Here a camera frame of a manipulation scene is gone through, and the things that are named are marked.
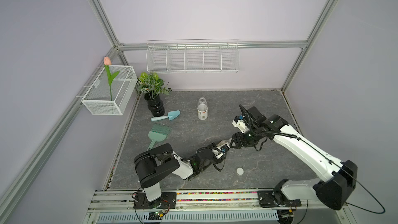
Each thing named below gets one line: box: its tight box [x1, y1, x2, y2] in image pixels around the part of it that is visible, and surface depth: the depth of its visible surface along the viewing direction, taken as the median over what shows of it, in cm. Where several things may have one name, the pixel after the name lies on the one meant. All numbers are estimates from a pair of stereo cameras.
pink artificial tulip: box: [103, 56, 121, 101], surface depth 81 cm
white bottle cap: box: [236, 167, 245, 176], surface depth 84 cm
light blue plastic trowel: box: [150, 109, 181, 122], surface depth 107 cm
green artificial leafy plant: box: [136, 71, 173, 101], surface depth 92 cm
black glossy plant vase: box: [144, 92, 166, 117], surface depth 101 cm
